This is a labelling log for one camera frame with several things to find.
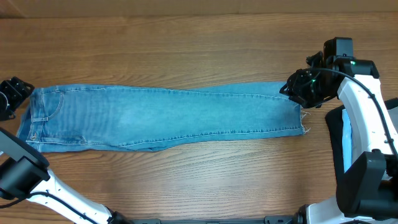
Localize blue denim jeans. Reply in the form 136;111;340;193
17;82;305;152

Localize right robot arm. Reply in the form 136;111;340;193
280;37;397;223

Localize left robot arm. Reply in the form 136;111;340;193
1;77;130;223

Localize black folded garment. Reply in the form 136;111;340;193
325;98;398;187

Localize light blue folded garment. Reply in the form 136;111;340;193
342;109;352;172

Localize grey folded garment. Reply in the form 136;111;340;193
388;107;398;128

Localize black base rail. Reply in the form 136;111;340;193
130;215;294;224

